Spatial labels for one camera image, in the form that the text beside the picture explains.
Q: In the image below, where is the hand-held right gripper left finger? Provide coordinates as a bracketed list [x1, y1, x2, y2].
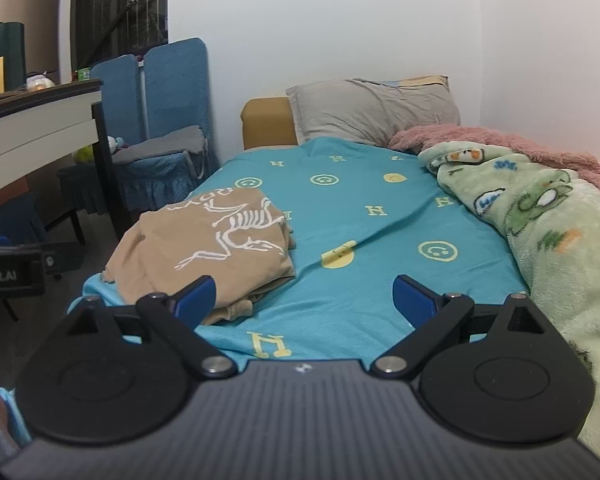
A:
[62, 275, 239, 377]

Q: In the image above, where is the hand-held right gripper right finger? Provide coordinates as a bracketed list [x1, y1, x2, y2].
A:
[370, 274, 549, 378]

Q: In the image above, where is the tan skeleton print t-shirt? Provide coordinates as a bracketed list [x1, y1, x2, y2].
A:
[102, 187, 299, 326]

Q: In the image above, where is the teal printed bed sheet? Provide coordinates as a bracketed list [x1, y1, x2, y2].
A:
[65, 137, 531, 367]

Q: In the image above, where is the green cartoon fleece blanket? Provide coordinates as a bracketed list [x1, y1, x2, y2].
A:
[418, 141, 600, 467]

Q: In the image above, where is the grey cloth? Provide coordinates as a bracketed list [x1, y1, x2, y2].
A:
[111, 125, 212, 167]

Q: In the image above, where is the tan bed headboard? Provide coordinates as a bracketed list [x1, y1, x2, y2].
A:
[241, 97, 301, 151]

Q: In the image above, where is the pink fluffy blanket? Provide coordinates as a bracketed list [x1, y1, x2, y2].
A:
[389, 124, 600, 221]

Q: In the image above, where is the grey pillow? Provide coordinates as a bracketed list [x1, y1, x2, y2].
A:
[286, 78, 462, 147]

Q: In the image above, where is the blue covered chair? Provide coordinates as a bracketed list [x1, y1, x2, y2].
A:
[57, 54, 147, 217]
[111, 37, 222, 211]

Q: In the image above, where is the dark green panel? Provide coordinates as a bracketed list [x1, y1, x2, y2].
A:
[0, 21, 27, 96]

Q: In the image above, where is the tan pillow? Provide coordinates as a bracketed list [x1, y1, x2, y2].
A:
[387, 75, 451, 92]

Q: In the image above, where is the beige refrigerator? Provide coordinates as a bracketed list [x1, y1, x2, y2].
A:
[0, 0, 62, 86]

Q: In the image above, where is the dark barred window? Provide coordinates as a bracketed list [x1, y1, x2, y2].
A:
[70, 0, 171, 81]

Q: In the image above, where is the white desk with black frame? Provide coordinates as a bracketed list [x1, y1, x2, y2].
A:
[0, 77, 132, 241]

